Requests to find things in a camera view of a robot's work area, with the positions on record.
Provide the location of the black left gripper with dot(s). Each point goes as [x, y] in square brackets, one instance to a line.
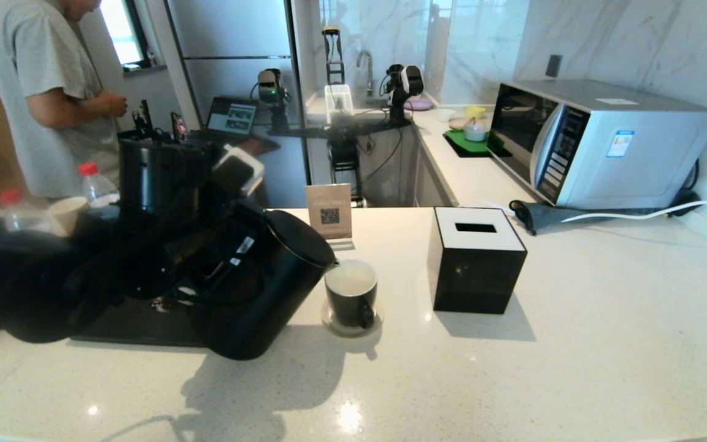
[212, 245]

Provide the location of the black electric kettle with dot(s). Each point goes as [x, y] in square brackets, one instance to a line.
[249, 319]

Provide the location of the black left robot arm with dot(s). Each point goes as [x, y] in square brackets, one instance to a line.
[40, 288]

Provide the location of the black serving tray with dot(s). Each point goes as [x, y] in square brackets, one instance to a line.
[145, 331]

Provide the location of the brown wooden desk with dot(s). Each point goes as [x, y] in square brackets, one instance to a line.
[266, 145]

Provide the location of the QR code acrylic sign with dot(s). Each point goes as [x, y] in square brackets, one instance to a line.
[329, 209]

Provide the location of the clear water bottle red cap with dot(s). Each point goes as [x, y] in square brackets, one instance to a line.
[19, 215]
[99, 190]

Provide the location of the black laptop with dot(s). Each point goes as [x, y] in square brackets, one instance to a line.
[234, 116]

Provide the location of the black desk mounted device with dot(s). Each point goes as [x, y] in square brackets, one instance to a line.
[145, 126]

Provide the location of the brown paper cup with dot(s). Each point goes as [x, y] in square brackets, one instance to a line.
[68, 212]

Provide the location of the black mug white inside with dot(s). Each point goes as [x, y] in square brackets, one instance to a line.
[347, 307]

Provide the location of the black background robot stand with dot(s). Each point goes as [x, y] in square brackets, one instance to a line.
[344, 159]

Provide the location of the black sensor head green light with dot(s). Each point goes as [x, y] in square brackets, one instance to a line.
[270, 86]

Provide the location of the white plastic rack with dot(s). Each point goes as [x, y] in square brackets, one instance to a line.
[338, 104]

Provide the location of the silver refrigerator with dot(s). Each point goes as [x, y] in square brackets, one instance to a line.
[231, 31]

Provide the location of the chrome sink faucet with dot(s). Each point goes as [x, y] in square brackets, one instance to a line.
[366, 58]

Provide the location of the purple plate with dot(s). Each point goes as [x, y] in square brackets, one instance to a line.
[420, 104]

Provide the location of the person in grey t-shirt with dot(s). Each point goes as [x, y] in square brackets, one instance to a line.
[34, 61]

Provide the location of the black tissue box white top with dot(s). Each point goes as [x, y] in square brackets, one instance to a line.
[476, 276]

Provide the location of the small white bowl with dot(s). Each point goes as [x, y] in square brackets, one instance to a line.
[445, 115]

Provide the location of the green mat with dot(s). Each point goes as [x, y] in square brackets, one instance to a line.
[464, 145]

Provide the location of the tan small dish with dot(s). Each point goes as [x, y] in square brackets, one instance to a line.
[458, 124]

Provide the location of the white bowl with spoon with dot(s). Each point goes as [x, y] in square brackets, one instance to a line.
[475, 132]

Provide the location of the yellow bowl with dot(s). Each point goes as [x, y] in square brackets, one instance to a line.
[475, 112]

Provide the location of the silver microwave oven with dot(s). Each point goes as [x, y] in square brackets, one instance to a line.
[636, 153]

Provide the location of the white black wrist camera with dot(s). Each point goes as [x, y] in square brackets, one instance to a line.
[240, 172]

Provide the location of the window with dark frame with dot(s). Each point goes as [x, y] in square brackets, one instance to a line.
[123, 31]

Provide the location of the dark wall socket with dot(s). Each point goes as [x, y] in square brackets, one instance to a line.
[553, 66]

